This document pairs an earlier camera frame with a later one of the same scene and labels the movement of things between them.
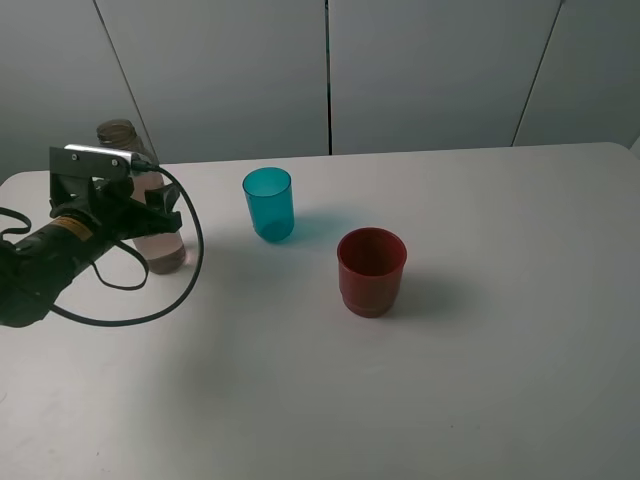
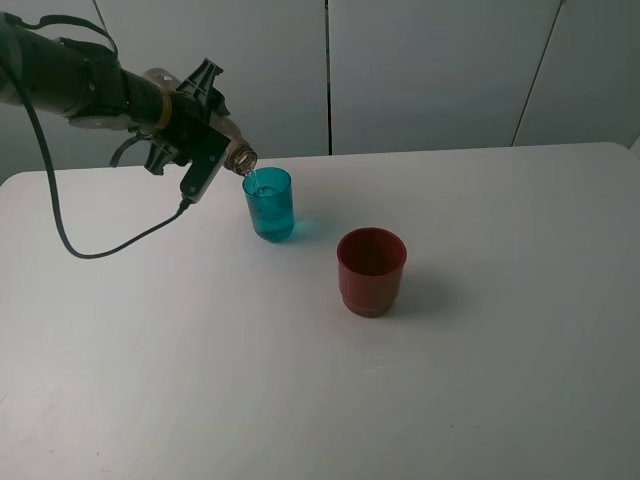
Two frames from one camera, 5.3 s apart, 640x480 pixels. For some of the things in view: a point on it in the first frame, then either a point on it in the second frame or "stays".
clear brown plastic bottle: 163,248 → 241,155
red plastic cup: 371,265 stays
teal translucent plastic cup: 269,194 stays
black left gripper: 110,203 → 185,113
